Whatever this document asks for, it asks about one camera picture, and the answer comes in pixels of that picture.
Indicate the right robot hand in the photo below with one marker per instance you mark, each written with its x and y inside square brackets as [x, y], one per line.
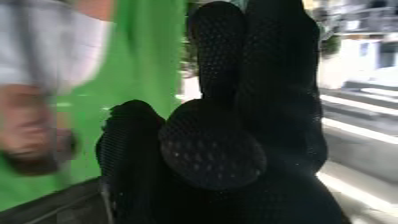
[236, 150]

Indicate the person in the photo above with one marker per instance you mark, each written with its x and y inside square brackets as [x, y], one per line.
[41, 50]

